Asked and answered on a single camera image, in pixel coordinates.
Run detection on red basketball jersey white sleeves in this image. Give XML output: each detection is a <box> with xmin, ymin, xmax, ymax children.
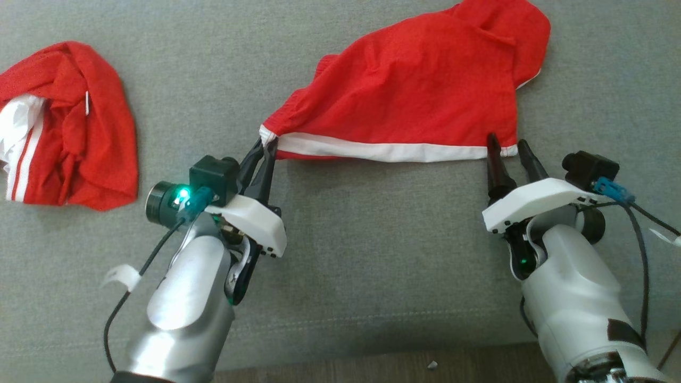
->
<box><xmin>0</xmin><ymin>41</ymin><xmax>140</xmax><ymax>212</ymax></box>

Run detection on grey sofa seat cushion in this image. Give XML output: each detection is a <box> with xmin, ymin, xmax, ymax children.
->
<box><xmin>0</xmin><ymin>0</ymin><xmax>681</xmax><ymax>376</ymax></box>

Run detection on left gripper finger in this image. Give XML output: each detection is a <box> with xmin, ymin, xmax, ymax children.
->
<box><xmin>237</xmin><ymin>138</ymin><xmax>265</xmax><ymax>194</ymax></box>
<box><xmin>249</xmin><ymin>140</ymin><xmax>279</xmax><ymax>206</ymax></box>

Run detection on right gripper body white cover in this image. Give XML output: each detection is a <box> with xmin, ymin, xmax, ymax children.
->
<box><xmin>481</xmin><ymin>178</ymin><xmax>607</xmax><ymax>281</ymax></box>

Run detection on red shorts white stripe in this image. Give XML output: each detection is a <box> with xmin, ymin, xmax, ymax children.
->
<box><xmin>259</xmin><ymin>0</ymin><xmax>552</xmax><ymax>163</ymax></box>

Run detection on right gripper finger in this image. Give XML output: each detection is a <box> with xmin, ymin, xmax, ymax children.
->
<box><xmin>517</xmin><ymin>139</ymin><xmax>550</xmax><ymax>184</ymax></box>
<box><xmin>486</xmin><ymin>132</ymin><xmax>517</xmax><ymax>202</ymax></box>

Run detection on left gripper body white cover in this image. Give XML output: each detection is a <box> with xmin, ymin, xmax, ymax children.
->
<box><xmin>146</xmin><ymin>181</ymin><xmax>288</xmax><ymax>306</ymax></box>

